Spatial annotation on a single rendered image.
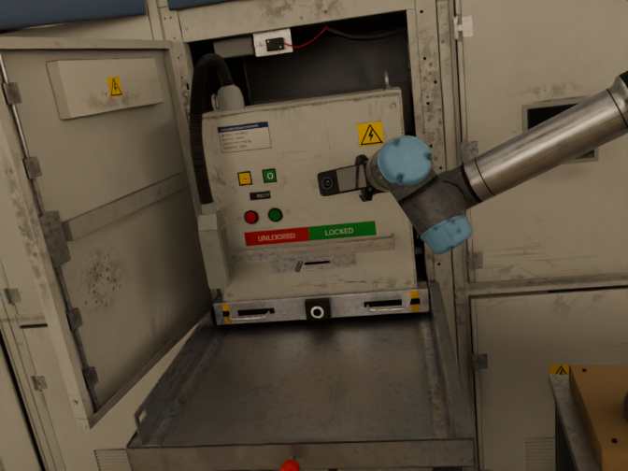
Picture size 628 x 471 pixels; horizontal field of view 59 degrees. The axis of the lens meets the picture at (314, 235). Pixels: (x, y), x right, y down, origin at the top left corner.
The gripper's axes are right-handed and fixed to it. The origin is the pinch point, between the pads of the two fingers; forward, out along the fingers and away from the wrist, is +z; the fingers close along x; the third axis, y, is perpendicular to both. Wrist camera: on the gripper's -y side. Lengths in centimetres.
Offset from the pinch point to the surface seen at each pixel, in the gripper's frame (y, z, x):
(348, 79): 21, 100, 47
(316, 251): -9.3, 14.1, -13.8
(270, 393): -24.4, -3.2, -40.1
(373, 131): 6.8, 7.0, 11.2
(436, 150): 27.0, 26.1, 6.8
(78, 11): -58, 27, 54
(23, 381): -107, 77, -45
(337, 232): -3.4, 15.7, -10.1
